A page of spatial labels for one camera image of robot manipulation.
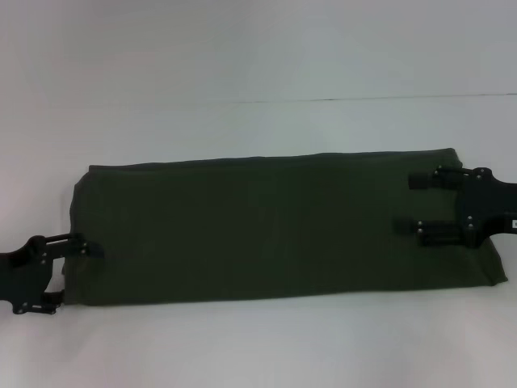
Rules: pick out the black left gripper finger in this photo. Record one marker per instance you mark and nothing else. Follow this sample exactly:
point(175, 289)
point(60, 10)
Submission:
point(50, 303)
point(76, 246)

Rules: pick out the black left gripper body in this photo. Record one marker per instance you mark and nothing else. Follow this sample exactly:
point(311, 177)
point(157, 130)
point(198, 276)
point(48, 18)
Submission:
point(24, 271)

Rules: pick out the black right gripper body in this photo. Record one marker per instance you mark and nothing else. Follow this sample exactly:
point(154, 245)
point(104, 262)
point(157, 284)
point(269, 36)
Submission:
point(488, 206)

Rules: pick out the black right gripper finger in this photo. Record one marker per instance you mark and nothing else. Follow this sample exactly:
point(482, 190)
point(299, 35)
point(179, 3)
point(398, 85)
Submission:
point(436, 232)
point(436, 180)

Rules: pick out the dark green t-shirt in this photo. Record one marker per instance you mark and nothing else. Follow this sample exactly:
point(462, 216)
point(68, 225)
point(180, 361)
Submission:
point(262, 230)

